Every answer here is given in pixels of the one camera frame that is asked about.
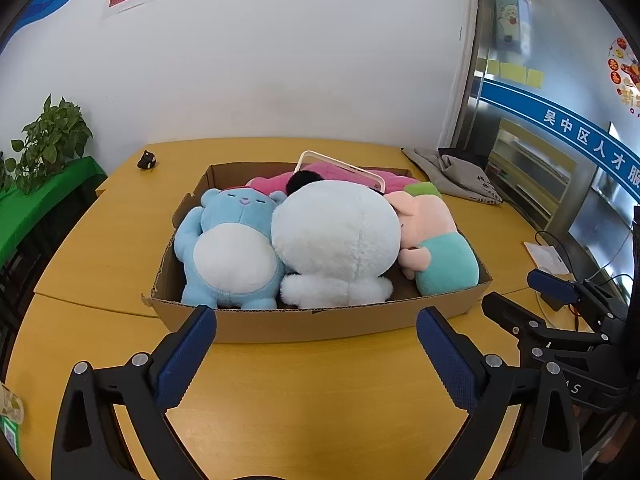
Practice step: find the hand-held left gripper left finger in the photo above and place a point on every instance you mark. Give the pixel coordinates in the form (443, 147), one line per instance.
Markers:
(182, 355)

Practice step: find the small potted green plant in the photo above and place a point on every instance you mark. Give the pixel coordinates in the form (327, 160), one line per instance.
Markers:
(6, 172)

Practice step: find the pink pig plush toy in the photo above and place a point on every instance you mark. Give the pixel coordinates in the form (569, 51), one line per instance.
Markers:
(440, 260)

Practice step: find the cartoon sheep sticker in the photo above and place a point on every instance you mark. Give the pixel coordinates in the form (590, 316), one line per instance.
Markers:
(512, 22)

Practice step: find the light blue plush bear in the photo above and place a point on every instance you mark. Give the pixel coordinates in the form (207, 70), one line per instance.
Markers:
(230, 255)

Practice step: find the white paper sheet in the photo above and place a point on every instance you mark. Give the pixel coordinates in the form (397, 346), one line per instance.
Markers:
(545, 257)

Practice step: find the small black figurine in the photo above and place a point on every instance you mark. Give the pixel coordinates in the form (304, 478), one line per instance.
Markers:
(148, 161)

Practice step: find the beige slatted cabinet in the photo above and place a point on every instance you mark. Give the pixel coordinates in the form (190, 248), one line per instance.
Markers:
(540, 175)

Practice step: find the beige patterned packet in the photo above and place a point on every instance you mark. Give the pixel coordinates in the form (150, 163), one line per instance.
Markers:
(11, 402)

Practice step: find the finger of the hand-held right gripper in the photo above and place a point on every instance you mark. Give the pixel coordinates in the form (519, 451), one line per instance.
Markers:
(552, 285)
(530, 321)

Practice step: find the white plush toy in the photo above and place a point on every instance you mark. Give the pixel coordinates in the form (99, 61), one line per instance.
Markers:
(335, 240)

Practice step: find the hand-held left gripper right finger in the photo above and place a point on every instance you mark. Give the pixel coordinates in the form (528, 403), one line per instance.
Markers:
(447, 355)

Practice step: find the green printed card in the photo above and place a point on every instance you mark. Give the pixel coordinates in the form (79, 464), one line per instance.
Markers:
(7, 435)

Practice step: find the pink plush bear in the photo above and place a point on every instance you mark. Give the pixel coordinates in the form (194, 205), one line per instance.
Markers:
(270, 182)

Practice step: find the red festive window decal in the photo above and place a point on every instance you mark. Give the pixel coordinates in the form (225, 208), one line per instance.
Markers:
(627, 75)

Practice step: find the metal door frame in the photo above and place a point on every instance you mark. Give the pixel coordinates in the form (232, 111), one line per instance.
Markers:
(465, 60)

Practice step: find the cardboard box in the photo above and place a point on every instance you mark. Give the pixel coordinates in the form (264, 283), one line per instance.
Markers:
(325, 325)

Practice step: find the large potted green plant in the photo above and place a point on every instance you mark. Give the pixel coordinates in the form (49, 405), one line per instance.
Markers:
(50, 145)

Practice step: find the grey cloth bag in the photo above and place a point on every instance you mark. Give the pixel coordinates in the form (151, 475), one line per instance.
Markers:
(460, 180)

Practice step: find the yellow sticky note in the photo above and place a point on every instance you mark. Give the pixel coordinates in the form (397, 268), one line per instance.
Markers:
(535, 77)
(493, 66)
(514, 72)

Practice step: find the blue window banner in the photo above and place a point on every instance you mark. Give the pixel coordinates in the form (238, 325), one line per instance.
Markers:
(525, 105)

